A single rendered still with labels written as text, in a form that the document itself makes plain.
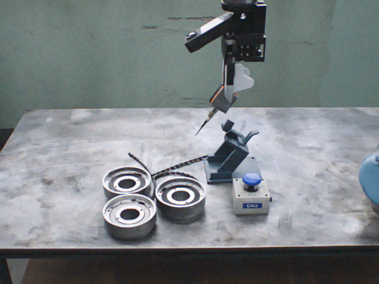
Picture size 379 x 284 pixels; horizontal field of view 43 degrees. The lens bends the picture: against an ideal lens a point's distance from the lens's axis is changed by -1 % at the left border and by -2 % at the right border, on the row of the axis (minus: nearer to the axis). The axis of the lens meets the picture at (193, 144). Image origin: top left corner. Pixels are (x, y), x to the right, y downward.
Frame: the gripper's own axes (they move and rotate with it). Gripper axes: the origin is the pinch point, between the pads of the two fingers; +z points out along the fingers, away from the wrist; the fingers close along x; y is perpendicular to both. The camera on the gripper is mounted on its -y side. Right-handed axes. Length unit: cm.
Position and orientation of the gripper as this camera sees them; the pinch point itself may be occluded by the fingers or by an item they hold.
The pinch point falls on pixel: (225, 94)
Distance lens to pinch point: 107.0
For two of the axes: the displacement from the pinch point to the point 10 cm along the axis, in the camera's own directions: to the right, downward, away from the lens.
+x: -0.6, -5.1, 8.6
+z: 0.0, 8.6, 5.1
